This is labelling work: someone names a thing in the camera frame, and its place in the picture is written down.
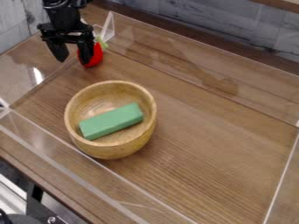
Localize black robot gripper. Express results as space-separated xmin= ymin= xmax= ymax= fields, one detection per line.
xmin=37 ymin=5 xmax=95 ymax=65

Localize red plush fruit green stem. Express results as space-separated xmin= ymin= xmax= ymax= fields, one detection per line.
xmin=78 ymin=36 xmax=108 ymax=67

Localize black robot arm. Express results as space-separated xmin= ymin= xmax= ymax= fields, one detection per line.
xmin=37 ymin=0 xmax=95 ymax=65

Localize wooden bowl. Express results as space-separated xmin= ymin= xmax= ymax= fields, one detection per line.
xmin=64 ymin=80 xmax=158 ymax=159

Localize green rectangular block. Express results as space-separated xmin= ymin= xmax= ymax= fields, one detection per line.
xmin=79 ymin=102 xmax=144 ymax=141

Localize clear acrylic tray walls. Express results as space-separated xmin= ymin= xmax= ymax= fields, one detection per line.
xmin=0 ymin=16 xmax=299 ymax=224

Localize black metal table frame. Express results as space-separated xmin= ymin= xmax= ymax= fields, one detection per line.
xmin=25 ymin=182 xmax=70 ymax=224

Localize black cable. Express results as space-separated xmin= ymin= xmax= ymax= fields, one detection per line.
xmin=0 ymin=207 xmax=15 ymax=224

